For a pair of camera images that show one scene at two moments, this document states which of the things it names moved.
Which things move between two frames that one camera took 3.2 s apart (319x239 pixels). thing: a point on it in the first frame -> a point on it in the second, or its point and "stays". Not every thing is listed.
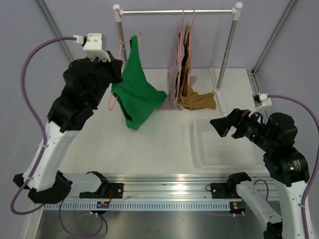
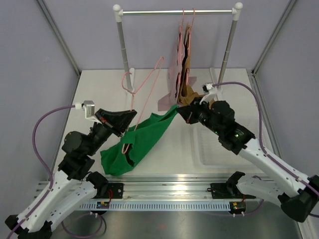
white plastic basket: x=209 y=150 stays
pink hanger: x=121 y=42 -> x=125 y=148
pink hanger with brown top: x=189 y=30 stays
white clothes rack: x=236 y=11 stays
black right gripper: x=223 y=125 -> x=189 y=112
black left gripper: x=115 y=65 -> x=118 y=121
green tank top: x=137 y=93 -> x=134 y=144
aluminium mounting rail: x=166 y=185 stays
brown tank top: x=189 y=99 stays
